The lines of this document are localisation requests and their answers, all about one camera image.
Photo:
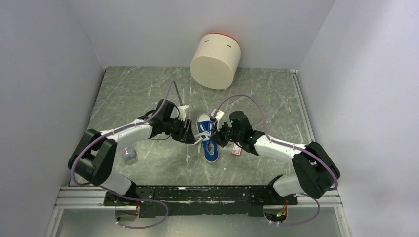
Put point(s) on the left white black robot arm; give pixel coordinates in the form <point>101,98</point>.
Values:
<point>94,155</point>

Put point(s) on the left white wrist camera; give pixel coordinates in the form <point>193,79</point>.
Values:
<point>183,112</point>

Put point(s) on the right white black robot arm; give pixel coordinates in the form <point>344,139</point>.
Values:
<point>315,172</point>

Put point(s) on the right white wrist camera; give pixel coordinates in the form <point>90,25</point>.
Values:
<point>220,118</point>

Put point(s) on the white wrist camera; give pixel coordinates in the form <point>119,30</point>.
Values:
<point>183,112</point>
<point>220,118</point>

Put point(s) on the small red white box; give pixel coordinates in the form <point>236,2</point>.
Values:
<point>236,150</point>

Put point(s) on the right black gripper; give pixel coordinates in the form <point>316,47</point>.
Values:
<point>218,137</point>

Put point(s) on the aluminium frame rail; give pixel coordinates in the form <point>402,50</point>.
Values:
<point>270,95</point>

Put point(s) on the blue canvas sneaker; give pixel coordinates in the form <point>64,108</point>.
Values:
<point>213,154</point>

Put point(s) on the cream cylindrical container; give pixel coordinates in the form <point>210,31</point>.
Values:
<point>215,61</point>

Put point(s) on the white shoelace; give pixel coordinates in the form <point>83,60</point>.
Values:
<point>205,132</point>

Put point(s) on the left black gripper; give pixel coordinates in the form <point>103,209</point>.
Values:
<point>185,135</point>

